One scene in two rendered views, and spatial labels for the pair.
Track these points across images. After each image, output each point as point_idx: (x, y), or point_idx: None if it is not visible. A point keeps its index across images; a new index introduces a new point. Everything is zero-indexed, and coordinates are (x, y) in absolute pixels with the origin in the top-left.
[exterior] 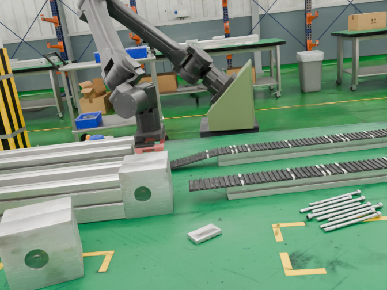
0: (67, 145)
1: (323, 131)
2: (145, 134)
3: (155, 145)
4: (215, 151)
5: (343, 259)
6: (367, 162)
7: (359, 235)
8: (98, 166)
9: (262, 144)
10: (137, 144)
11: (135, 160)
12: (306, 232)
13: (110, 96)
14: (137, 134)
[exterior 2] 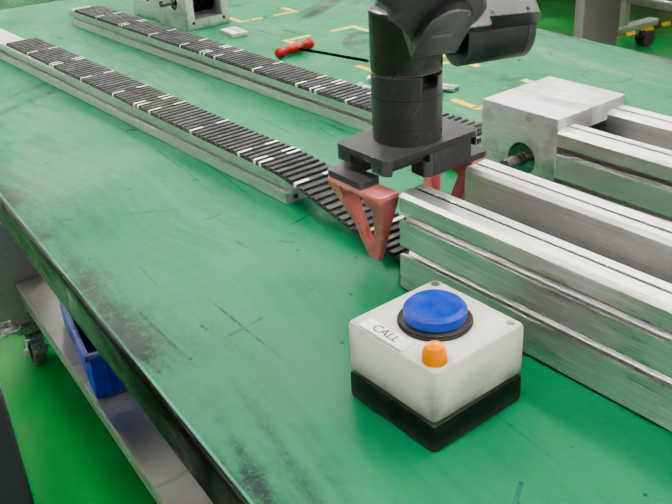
0: (604, 259)
1: (23, 158)
2: (449, 123)
3: None
4: (305, 167)
5: (495, 78)
6: (281, 72)
7: (444, 80)
8: (622, 139)
9: (232, 139)
10: (472, 149)
11: (565, 102)
12: (469, 95)
13: (530, 7)
14: (459, 132)
